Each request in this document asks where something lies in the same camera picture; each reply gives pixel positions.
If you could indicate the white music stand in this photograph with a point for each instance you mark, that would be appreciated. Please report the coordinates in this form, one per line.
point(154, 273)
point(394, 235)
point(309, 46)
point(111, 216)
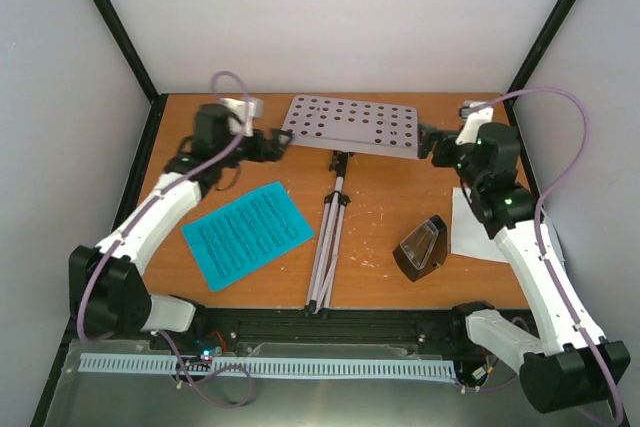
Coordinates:
point(345, 128)

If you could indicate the light blue cable duct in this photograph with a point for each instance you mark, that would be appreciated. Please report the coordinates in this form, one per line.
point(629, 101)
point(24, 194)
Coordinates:
point(272, 368)

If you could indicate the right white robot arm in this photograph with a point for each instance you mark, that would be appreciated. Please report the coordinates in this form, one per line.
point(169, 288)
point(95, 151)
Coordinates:
point(569, 362)

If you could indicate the black frame post left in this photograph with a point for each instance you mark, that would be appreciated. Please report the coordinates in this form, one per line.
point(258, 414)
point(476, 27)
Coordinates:
point(123, 41)

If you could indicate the green led circuit board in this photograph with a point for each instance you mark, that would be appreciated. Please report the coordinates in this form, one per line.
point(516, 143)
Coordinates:
point(213, 345)

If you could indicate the blue sheet music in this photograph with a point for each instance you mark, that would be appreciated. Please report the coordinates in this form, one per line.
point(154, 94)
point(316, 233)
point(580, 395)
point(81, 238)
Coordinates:
point(245, 235)

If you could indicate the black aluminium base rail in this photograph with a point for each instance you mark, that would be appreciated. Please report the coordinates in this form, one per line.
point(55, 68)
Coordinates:
point(427, 332)

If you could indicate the white sheet music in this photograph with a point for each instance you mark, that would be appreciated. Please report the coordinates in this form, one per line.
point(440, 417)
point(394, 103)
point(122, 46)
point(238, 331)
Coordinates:
point(468, 236)

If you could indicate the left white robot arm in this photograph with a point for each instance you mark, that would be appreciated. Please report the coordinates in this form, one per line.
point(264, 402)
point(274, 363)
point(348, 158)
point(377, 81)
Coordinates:
point(107, 291)

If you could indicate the black frame post right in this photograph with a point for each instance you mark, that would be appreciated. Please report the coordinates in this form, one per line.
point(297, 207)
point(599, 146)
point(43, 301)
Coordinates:
point(545, 37)

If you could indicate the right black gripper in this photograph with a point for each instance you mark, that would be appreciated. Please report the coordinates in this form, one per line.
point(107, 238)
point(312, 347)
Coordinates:
point(425, 144)

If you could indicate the black metronome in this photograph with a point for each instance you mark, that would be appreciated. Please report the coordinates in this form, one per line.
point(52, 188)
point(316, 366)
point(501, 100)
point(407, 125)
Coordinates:
point(436, 258)

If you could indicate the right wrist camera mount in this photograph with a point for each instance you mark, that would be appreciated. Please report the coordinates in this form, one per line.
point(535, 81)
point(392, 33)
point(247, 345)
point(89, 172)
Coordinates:
point(473, 115)

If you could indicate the clear plastic metronome cover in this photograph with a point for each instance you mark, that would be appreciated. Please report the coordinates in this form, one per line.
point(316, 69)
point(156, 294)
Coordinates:
point(417, 246)

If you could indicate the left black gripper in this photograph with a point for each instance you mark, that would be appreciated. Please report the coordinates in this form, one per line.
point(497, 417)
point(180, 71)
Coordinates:
point(274, 152)

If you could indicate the black frame post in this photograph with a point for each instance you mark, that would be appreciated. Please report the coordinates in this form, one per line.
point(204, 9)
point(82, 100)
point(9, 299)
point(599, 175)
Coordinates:
point(123, 41)
point(545, 37)

